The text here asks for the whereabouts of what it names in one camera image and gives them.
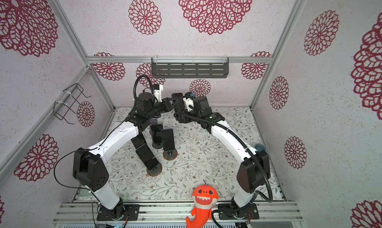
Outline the grey wall shelf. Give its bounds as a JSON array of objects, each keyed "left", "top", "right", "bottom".
[{"left": 151, "top": 57, "right": 229, "bottom": 79}]

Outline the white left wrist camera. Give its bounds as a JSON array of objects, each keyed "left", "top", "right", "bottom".
[{"left": 153, "top": 84, "right": 164, "bottom": 102}]

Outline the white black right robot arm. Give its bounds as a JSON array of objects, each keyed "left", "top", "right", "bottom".
[{"left": 172, "top": 95, "right": 274, "bottom": 208}]

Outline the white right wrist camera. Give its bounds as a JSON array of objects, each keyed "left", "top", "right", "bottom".
[{"left": 183, "top": 94, "right": 195, "bottom": 112}]

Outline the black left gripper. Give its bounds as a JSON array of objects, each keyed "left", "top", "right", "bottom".
[{"left": 147, "top": 97, "right": 179, "bottom": 120}]

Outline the black smartphone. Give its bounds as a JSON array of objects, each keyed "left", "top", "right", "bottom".
[{"left": 171, "top": 93, "right": 183, "bottom": 103}]

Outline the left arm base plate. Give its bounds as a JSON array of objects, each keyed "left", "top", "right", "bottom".
[{"left": 96, "top": 204, "right": 140, "bottom": 221}]

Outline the front round stand base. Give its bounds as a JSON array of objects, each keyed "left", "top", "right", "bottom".
[{"left": 146, "top": 163, "right": 163, "bottom": 177}]

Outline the round stand base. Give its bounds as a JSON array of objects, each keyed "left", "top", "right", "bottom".
[
  {"left": 146, "top": 163, "right": 163, "bottom": 177},
  {"left": 163, "top": 149, "right": 178, "bottom": 161}
]

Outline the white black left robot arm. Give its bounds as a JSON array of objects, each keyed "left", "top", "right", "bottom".
[{"left": 73, "top": 93, "right": 173, "bottom": 211}]

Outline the phone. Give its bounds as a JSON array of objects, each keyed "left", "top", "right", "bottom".
[
  {"left": 161, "top": 128, "right": 175, "bottom": 151},
  {"left": 131, "top": 133, "right": 147, "bottom": 150},
  {"left": 150, "top": 124, "right": 163, "bottom": 145},
  {"left": 136, "top": 144, "right": 159, "bottom": 170}
]

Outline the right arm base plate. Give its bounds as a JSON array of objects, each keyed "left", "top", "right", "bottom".
[{"left": 218, "top": 203, "right": 260, "bottom": 220}]

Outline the teal ceramic cup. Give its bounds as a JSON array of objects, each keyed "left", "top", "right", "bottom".
[{"left": 252, "top": 143, "right": 267, "bottom": 152}]

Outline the middle round stand base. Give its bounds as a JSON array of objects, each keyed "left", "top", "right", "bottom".
[{"left": 163, "top": 149, "right": 178, "bottom": 161}]

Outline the black wire wall rack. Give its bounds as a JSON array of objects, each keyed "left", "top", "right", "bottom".
[{"left": 53, "top": 83, "right": 91, "bottom": 125}]

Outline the red shark plush toy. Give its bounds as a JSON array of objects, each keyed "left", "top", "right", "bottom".
[{"left": 186, "top": 182, "right": 219, "bottom": 228}]

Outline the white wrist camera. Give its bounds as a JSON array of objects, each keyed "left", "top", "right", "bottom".
[
  {"left": 153, "top": 84, "right": 164, "bottom": 102},
  {"left": 183, "top": 94, "right": 195, "bottom": 112}
]

